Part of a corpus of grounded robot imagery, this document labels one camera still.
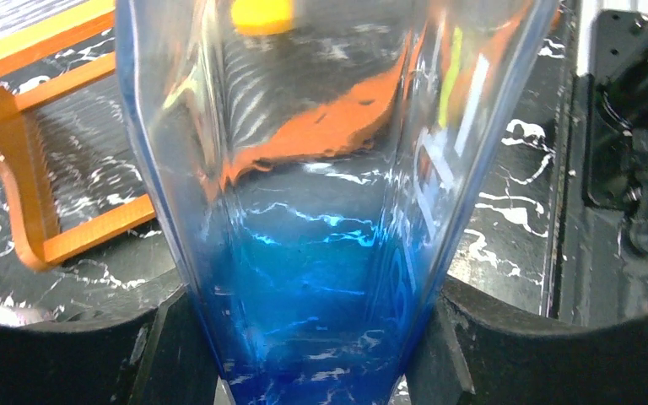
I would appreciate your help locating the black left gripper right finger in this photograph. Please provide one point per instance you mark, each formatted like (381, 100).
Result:
(477, 349)

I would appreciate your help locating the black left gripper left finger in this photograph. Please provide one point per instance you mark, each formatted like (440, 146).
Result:
(154, 355)

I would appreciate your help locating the blue square glass bottle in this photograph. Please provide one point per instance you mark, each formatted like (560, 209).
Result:
(313, 185)

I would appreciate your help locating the orange framed glass shelf rack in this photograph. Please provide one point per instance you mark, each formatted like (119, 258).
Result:
(40, 241)

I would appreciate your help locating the yellow eraser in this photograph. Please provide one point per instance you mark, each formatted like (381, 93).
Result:
(262, 17)

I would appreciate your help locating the black aluminium base frame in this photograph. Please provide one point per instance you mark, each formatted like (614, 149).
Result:
(602, 247)

